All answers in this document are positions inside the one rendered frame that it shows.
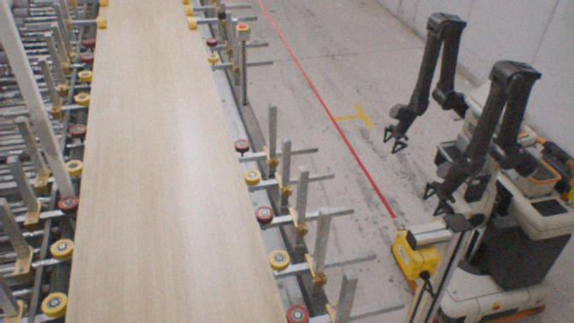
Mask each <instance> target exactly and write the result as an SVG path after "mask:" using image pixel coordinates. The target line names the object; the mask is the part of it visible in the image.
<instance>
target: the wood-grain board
mask: <svg viewBox="0 0 574 323"><path fill-rule="evenodd" d="M185 5H190V4H182V0H108V6H106V7H102V6H101V5H99V14H98V17H105V19H106V22H107V28H104V29H98V27H97V40H96V48H95V57H94V66H93V75H92V83H91V100H90V109H89V118H88V126H87V134H86V144H85V160H84V161H83V168H82V178H81V186H80V195H79V212H78V220H77V229H75V238H74V247H73V264H72V272H71V281H69V290H68V299H67V316H66V323H288V321H287V318H286V315H285V312H284V306H282V303H281V300H280V296H279V294H278V287H277V285H276V282H275V278H274V275H273V272H272V269H271V266H270V263H269V260H268V257H267V252H266V248H265V245H264V242H263V239H262V236H261V230H259V227H258V223H257V220H256V218H255V211H254V209H253V206H252V202H251V199H250V196H249V190H247V187H246V184H245V180H244V177H243V172H242V169H241V166H240V163H239V160H238V156H237V154H236V151H235V148H234V144H233V142H232V138H231V133H230V129H229V126H228V124H227V120H226V117H225V115H224V111H223V108H222V105H221V102H220V96H219V93H218V91H217V86H215V83H214V77H213V75H212V72H211V68H210V65H209V62H208V56H207V53H205V50H204V47H203V43H202V38H201V34H200V32H199V29H198V26H197V27H196V29H190V28H189V24H188V17H195V16H194V13H193V15H185Z"/></svg>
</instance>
